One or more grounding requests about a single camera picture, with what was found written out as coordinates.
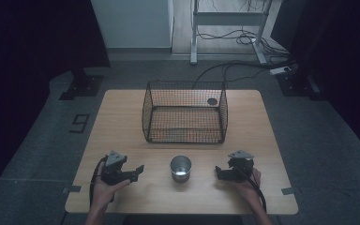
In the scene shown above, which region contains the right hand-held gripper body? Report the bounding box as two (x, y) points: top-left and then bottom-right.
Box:
(227, 149), (255, 182)

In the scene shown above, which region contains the long black floor cable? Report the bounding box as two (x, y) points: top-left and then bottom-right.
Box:
(192, 59), (296, 90)

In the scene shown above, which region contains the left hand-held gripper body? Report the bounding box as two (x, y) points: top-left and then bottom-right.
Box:
(100, 150), (132, 186)

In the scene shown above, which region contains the black wire mesh basket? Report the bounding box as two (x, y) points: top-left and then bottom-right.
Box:
(141, 80), (230, 145)

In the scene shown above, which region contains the silver metal cup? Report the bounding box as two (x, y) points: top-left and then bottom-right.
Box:
(169, 155), (193, 184)

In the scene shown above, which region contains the person's right hand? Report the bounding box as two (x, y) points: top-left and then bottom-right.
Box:
(231, 168), (263, 204)

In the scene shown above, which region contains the white desk frame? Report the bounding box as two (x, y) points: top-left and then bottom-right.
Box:
(189, 0), (278, 66)

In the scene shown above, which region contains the tangle of black floor cables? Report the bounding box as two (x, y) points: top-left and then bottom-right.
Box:
(196, 27), (292, 58)

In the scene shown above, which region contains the person's dark clothing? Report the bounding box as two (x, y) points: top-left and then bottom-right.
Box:
(122, 214), (246, 225)

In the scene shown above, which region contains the white partition panel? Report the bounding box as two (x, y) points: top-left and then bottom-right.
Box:
(90, 0), (175, 54)

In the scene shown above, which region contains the dark curtain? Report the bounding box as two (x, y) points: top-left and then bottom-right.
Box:
(270, 0), (360, 163)
(0, 0), (112, 204)

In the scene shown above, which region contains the grey tape piece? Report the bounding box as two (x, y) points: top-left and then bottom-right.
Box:
(62, 185), (83, 194)
(280, 186), (302, 196)

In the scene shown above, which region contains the black stand base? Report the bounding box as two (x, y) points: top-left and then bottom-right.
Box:
(276, 69), (326, 101)
(58, 68), (105, 101)

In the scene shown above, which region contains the person's left hand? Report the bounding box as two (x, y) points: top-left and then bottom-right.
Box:
(90, 173), (131, 211)

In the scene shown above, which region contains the white power strip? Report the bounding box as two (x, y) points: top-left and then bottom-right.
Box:
(268, 66), (295, 76)

